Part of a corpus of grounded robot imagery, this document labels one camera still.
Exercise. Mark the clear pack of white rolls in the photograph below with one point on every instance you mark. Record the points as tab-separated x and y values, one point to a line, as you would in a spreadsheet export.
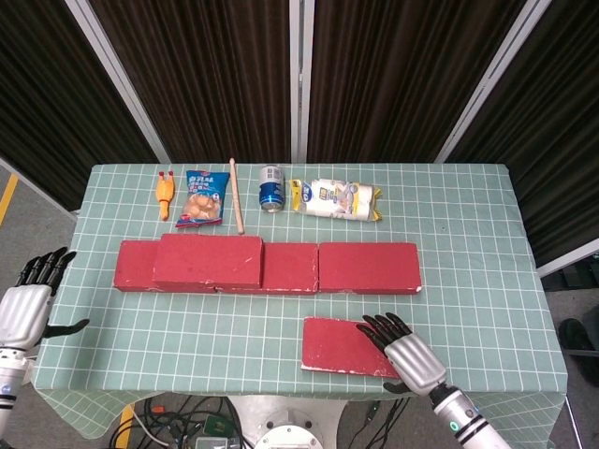
334	198

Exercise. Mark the black shoe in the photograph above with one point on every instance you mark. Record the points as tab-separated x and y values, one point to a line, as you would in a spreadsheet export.
578	337

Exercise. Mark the green circuit board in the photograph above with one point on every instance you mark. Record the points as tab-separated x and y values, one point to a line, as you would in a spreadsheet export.
216	425

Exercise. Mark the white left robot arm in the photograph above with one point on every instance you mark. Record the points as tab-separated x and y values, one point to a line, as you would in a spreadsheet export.
9	374

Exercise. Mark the blue snack bag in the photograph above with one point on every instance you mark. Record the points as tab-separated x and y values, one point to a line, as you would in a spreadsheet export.
203	201

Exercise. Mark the dark brown curtain panel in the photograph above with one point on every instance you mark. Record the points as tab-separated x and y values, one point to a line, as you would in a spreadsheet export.
398	79
561	140
42	93
210	79

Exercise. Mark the green checked tablecloth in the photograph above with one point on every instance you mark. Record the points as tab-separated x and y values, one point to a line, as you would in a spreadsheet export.
234	337

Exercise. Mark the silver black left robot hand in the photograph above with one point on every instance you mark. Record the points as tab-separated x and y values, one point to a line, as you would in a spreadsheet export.
23	313

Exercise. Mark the blue soda can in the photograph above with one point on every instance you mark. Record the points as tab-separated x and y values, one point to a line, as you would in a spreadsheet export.
272	192

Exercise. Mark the white partition frame post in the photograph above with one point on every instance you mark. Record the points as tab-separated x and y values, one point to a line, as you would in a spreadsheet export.
117	79
496	79
300	79

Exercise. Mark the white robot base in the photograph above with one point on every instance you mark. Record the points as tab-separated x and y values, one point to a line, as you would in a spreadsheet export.
285	425

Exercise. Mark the wooden stick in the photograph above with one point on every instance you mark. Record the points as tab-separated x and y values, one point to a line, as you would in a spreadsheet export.
236	196

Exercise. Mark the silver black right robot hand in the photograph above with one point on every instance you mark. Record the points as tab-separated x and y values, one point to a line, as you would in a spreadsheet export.
414	365

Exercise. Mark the yellow floor tape strip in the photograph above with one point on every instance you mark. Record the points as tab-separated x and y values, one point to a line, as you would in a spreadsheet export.
124	425
8	198

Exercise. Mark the yellow rubber chicken toy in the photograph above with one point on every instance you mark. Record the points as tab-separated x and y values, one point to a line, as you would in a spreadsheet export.
166	194

